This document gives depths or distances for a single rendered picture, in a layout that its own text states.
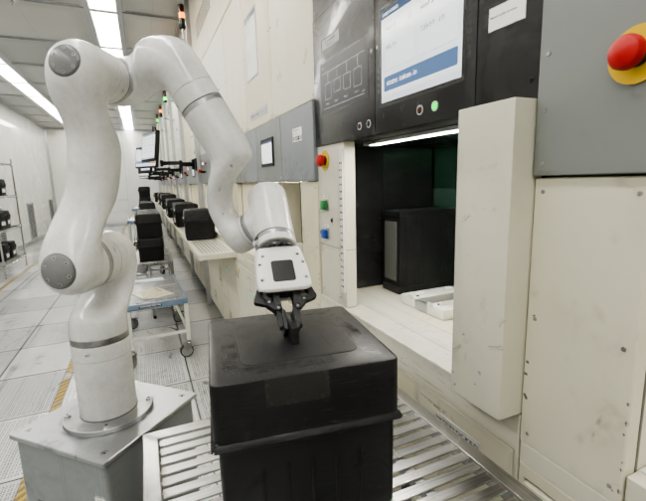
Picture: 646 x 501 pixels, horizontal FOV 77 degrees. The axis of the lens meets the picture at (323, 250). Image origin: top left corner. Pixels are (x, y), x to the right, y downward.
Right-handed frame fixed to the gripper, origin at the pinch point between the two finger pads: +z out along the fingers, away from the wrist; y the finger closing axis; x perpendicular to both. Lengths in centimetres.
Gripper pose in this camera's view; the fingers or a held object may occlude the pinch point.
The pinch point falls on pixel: (289, 322)
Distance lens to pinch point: 74.0
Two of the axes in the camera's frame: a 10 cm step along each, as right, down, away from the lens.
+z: 2.1, 8.1, -5.5
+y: 9.6, -0.7, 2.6
